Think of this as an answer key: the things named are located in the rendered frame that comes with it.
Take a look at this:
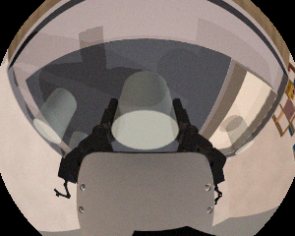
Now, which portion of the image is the clear glass jar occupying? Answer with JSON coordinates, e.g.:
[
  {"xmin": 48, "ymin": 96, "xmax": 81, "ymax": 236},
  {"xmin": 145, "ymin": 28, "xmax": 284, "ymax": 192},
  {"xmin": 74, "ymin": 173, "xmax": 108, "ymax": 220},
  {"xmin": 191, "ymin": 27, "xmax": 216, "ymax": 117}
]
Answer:
[
  {"xmin": 111, "ymin": 71, "xmax": 179, "ymax": 149},
  {"xmin": 33, "ymin": 88, "xmax": 77, "ymax": 144},
  {"xmin": 225, "ymin": 116, "xmax": 254, "ymax": 154},
  {"xmin": 65, "ymin": 131, "xmax": 88, "ymax": 156}
]

